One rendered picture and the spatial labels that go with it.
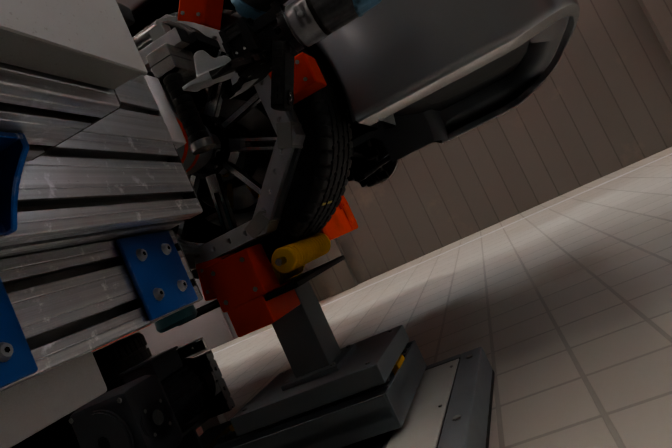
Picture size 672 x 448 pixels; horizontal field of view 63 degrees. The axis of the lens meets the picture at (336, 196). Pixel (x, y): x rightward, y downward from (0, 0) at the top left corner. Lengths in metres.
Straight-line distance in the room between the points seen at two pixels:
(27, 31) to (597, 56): 5.53
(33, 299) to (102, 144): 0.16
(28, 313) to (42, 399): 0.13
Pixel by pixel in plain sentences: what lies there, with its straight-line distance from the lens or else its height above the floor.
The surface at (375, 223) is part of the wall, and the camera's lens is 5.62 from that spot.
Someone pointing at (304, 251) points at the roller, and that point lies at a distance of 1.24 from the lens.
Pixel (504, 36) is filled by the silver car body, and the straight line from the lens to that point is 1.32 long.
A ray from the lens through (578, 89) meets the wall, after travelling 5.65.
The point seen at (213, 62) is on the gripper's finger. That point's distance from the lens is 0.96.
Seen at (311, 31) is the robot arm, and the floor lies 0.82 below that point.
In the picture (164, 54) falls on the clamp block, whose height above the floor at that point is 0.93.
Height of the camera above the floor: 0.50
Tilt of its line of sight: 4 degrees up
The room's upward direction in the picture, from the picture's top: 25 degrees counter-clockwise
